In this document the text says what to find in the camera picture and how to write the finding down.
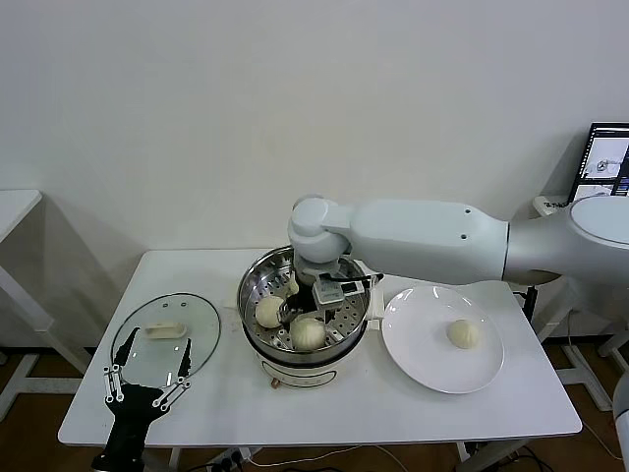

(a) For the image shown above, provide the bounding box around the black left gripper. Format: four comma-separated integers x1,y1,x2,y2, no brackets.
101,327,194,457

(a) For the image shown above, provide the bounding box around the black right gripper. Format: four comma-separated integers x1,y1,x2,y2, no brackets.
278,273,341,326

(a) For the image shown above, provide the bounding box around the glass pot lid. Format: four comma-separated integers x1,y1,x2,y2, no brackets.
109,293,222,391

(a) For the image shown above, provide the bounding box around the stainless steel steamer basket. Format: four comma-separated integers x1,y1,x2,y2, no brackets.
236,244,371,359

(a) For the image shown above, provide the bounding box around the white round plate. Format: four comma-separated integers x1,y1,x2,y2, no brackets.
380,285,505,395

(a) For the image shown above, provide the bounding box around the white power strip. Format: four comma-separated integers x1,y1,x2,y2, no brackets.
205,447,250,471

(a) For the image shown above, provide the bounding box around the empty white side table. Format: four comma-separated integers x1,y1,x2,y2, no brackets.
0,189,94,424

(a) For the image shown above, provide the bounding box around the white side table with laptop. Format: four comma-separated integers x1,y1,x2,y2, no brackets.
532,195,629,412

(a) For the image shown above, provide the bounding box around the grey open laptop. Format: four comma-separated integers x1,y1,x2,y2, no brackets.
572,122,629,201

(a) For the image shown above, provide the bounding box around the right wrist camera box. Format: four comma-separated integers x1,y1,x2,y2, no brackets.
313,275,369,309

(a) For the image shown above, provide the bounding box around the black right camera cable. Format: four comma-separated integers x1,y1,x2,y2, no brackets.
338,272,385,286

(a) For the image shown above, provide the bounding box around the black cable clamp post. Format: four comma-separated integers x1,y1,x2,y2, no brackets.
512,284,540,324

